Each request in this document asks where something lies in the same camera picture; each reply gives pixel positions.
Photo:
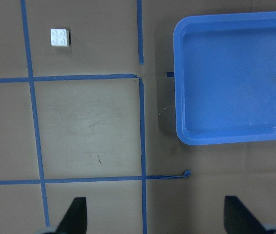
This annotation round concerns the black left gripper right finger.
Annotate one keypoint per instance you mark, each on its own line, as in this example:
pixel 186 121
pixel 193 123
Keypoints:
pixel 238 219

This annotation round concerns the blue plastic tray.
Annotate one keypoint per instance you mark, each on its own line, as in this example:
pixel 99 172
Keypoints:
pixel 225 78

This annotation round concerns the white toy building block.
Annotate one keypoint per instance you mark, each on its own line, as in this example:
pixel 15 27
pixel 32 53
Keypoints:
pixel 60 37

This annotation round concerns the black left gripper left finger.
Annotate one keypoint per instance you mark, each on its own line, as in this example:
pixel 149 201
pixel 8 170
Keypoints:
pixel 75 218

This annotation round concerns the brown paper table cover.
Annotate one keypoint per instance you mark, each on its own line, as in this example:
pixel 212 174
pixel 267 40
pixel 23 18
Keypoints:
pixel 96 119

